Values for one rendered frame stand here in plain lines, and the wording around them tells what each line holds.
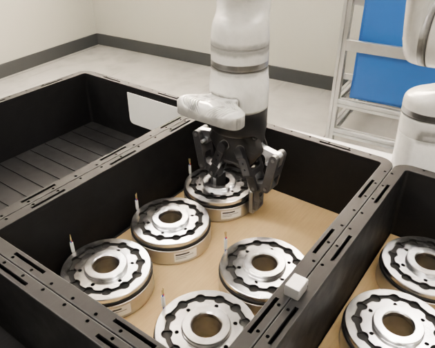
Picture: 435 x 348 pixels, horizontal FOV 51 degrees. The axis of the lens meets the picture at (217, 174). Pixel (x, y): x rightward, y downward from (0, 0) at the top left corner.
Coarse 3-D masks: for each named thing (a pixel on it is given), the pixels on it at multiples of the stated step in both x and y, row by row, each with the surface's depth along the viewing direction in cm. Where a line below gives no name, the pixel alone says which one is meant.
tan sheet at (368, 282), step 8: (376, 256) 58; (376, 264) 57; (368, 272) 56; (360, 280) 55; (368, 280) 55; (360, 288) 54; (368, 288) 54; (376, 288) 54; (352, 296) 52; (336, 320) 50; (336, 328) 49; (328, 336) 48; (336, 336) 48; (320, 344) 47; (328, 344) 47; (336, 344) 47
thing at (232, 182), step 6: (228, 174) 68; (204, 180) 66; (210, 180) 67; (228, 180) 67; (234, 180) 66; (204, 186) 66; (210, 186) 65; (216, 186) 65; (222, 186) 65; (228, 186) 65; (234, 186) 66
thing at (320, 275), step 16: (400, 176) 56; (416, 176) 57; (432, 176) 56; (384, 192) 55; (368, 208) 50; (352, 224) 48; (336, 240) 46; (352, 240) 45; (336, 256) 46; (320, 272) 42; (320, 288) 40; (288, 304) 38; (304, 304) 38; (288, 320) 39; (272, 336) 36
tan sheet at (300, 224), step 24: (264, 216) 65; (288, 216) 65; (312, 216) 65; (336, 216) 65; (216, 240) 61; (288, 240) 61; (312, 240) 61; (192, 264) 57; (216, 264) 57; (168, 288) 54; (192, 288) 54; (216, 288) 54; (144, 312) 51
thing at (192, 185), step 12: (204, 168) 70; (228, 168) 71; (192, 180) 68; (240, 180) 67; (192, 192) 65; (204, 192) 65; (216, 192) 65; (228, 192) 65; (240, 192) 65; (216, 204) 63; (228, 204) 63
